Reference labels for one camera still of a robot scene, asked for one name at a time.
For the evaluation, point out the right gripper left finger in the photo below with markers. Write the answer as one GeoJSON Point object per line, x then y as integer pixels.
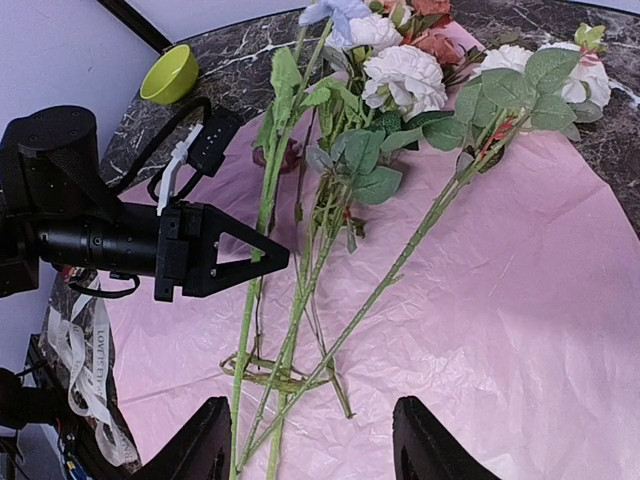
{"type": "Point", "coordinates": [201, 449]}

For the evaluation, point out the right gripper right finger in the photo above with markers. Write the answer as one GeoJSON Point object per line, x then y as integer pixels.
{"type": "Point", "coordinates": [424, 449]}

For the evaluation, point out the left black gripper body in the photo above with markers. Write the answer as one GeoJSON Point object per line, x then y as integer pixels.
{"type": "Point", "coordinates": [141, 243]}

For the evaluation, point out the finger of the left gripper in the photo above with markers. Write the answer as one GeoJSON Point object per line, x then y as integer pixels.
{"type": "Point", "coordinates": [232, 253]}

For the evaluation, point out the mauve rose stem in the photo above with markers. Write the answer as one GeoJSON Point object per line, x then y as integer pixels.
{"type": "Point", "coordinates": [290, 161]}

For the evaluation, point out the white rose stem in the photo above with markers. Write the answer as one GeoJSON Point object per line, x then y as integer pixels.
{"type": "Point", "coordinates": [362, 97]}
{"type": "Point", "coordinates": [553, 88]}

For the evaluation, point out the pink wrapping paper sheet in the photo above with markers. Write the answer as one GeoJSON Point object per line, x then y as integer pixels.
{"type": "Point", "coordinates": [516, 322]}

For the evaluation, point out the peach and orange flower stem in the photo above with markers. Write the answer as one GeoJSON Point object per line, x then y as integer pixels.
{"type": "Point", "coordinates": [422, 25]}

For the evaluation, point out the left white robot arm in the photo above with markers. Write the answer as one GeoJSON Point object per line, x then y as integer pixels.
{"type": "Point", "coordinates": [56, 208]}

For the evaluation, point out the beige printed ribbon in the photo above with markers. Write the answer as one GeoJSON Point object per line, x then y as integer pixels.
{"type": "Point", "coordinates": [88, 366]}

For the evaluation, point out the green plastic bowl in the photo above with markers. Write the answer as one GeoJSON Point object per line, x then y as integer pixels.
{"type": "Point", "coordinates": [172, 77]}

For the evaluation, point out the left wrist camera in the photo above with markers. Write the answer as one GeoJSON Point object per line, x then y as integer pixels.
{"type": "Point", "coordinates": [203, 150]}

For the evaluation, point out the left black frame post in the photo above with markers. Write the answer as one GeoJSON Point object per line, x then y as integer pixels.
{"type": "Point", "coordinates": [137, 24]}

